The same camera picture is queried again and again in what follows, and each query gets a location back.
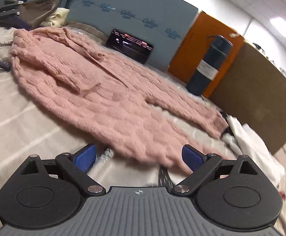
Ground large brown cardboard box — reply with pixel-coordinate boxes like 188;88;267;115
209;42;286;154

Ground pink knitted sweater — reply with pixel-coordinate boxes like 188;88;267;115
10;27;228;172

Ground brown folded garment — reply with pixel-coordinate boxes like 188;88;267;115
19;0;60;30

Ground folded white garment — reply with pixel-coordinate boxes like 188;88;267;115
222;116;286;186

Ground cream folded garment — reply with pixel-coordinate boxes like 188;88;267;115
40;7;70;27

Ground grey-blue flat box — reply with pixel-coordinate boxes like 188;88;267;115
28;0;199;72

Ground orange flat box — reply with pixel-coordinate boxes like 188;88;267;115
168;11;244;98

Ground dark blue vacuum bottle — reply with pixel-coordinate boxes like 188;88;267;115
186;35;233;96

